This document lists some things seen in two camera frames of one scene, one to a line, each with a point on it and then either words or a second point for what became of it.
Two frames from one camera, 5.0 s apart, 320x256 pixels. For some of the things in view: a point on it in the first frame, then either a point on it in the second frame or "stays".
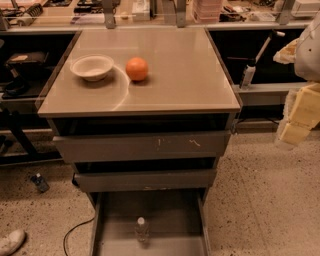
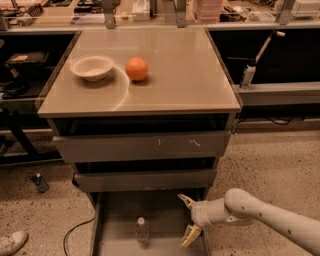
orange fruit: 136,68 stays
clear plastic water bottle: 141,231 stays
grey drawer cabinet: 144,115 stays
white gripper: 308,56 -> 199,213
